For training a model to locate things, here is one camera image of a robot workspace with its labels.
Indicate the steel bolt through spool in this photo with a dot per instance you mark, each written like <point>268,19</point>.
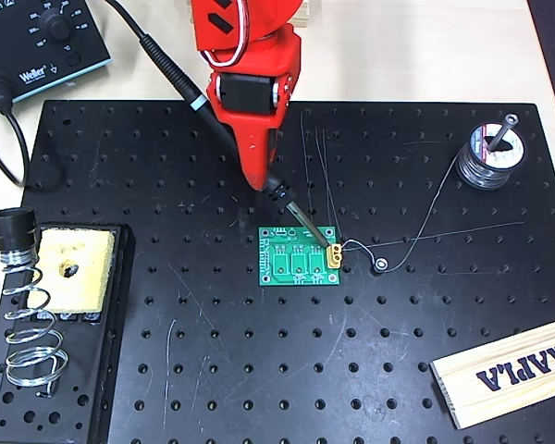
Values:
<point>501,134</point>

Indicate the yellow cleaning sponge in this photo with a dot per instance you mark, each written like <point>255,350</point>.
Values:
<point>83,268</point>

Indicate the small round steel screw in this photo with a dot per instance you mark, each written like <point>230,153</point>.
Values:
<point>380,265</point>

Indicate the black stand with spring holder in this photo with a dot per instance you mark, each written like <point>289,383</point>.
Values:
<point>97,393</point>

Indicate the red gripper, black servo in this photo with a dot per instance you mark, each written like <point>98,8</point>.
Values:
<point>246,92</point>

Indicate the black soldering iron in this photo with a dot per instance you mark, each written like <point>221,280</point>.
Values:
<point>176,76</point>

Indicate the yellow power connector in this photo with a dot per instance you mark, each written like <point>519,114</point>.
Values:
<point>334,256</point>

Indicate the wooden plank with Kapla print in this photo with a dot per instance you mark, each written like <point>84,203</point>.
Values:
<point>513,374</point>

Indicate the teal Weller soldering station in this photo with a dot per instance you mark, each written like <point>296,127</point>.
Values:
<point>28,41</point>

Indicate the green circuit board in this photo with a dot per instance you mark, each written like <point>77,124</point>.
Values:
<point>298,263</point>

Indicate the black perforated breadboard plate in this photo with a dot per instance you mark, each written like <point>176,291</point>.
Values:
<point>305,351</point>

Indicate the wooden block stack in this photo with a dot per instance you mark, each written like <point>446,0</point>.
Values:
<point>307,11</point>

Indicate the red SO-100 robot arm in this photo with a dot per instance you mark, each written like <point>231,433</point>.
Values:
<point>259,18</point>

